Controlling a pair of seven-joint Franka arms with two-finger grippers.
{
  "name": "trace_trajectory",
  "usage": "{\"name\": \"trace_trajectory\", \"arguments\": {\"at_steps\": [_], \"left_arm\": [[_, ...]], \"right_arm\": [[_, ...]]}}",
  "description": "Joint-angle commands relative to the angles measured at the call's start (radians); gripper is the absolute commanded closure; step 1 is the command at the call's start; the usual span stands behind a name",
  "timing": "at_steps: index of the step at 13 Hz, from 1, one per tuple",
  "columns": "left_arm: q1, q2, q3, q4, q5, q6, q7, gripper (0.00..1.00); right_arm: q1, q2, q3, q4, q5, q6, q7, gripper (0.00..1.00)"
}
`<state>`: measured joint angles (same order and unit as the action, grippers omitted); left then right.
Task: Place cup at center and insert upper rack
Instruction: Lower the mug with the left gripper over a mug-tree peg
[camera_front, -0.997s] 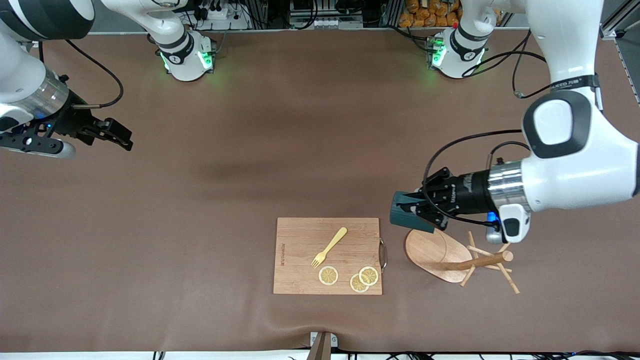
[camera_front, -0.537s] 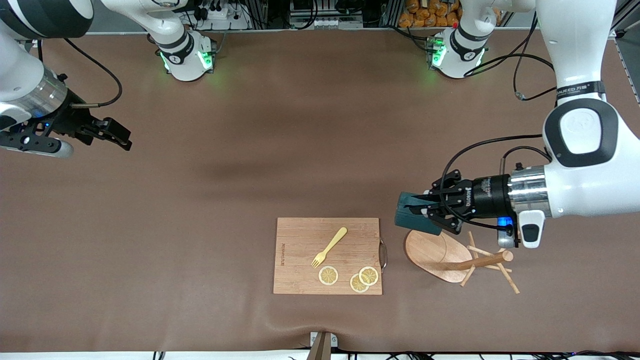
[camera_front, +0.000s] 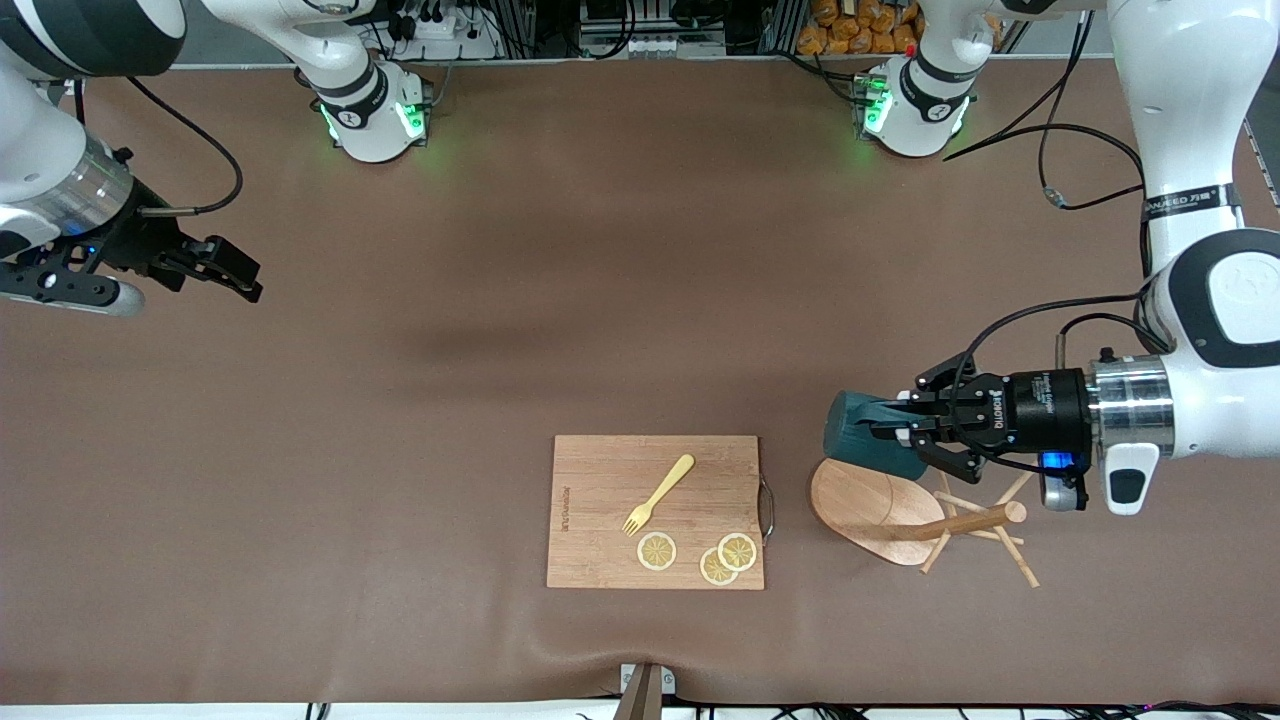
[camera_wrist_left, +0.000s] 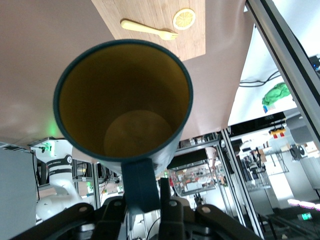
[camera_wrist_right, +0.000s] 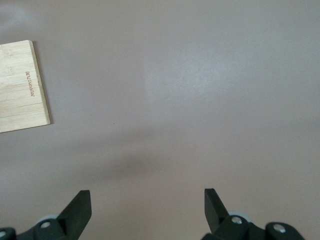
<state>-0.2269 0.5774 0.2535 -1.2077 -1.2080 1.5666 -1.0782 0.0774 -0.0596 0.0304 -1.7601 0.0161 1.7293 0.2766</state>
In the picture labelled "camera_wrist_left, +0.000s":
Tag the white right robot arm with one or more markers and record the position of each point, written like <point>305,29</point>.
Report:
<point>60,180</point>

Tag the lemon slice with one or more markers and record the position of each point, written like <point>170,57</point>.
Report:
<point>184,19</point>

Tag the black flat device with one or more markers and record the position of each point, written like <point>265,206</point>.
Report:
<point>257,123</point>

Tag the teal cup yellow inside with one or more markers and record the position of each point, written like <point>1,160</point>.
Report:
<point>120,87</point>

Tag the yellow plastic fork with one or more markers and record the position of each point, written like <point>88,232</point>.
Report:
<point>142,28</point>

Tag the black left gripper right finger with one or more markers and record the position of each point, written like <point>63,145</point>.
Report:
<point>175,220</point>

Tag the grey cabinet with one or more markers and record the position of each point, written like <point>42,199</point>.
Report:
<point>15,187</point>

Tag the green cloth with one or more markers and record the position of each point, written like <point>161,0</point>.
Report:
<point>275,95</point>

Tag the aluminium frame beam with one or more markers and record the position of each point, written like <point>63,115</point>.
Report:
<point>282,50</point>

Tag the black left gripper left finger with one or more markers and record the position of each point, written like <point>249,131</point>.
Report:
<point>110,220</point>

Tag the wooden cutting board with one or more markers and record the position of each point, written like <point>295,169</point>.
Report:
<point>155,12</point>

